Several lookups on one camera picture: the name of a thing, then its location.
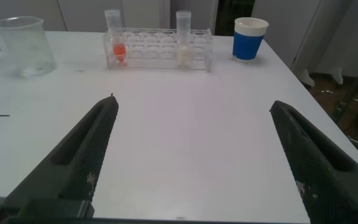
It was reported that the white folding partition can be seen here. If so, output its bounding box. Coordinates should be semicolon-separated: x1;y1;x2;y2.
0;0;219;34
252;0;358;78

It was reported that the white pigment test tube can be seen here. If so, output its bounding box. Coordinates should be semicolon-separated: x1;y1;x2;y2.
175;10;193;70

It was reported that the white partition foot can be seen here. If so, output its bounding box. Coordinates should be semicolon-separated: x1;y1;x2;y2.
330;66;344;85
299;67;316;88

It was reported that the blue white paper cup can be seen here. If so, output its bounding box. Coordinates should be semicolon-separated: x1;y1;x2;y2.
232;17;269;61

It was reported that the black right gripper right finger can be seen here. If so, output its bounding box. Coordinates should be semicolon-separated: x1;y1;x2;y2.
269;100;358;224

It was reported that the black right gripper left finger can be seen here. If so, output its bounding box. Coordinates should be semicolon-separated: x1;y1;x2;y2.
4;94;119;207

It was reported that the red pigment test tube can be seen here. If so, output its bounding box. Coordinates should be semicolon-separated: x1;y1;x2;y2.
104;9;127;66

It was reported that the clear acrylic test tube rack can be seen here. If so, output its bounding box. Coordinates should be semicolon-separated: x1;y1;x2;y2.
103;27;214;73

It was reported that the clear glass beaker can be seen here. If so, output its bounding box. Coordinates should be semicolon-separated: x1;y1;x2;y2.
0;16;57;78

